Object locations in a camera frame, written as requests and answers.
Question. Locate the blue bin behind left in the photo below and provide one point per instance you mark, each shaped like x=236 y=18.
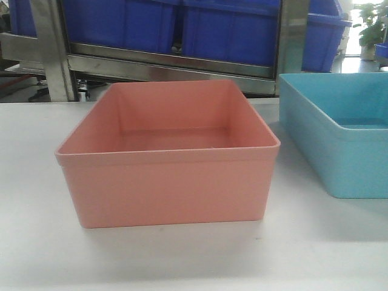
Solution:
x=135 y=25

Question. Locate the blue bin behind right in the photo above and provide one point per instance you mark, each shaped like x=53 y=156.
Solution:
x=326 y=24

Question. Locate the light blue plastic box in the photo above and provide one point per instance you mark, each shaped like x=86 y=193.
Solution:
x=339 y=123

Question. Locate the green potted plant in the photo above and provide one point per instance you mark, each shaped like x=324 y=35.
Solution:
x=373 y=27

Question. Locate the blue bin behind centre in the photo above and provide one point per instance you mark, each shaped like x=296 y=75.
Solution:
x=243 y=32

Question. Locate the stainless steel shelf rack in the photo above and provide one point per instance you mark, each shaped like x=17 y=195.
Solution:
x=63 y=63

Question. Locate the pink plastic box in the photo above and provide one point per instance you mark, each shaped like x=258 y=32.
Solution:
x=152 y=153

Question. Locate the blue bin far left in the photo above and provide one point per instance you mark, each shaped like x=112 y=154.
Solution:
x=21 y=18

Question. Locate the small blue bin far right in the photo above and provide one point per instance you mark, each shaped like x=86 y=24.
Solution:
x=381 y=50

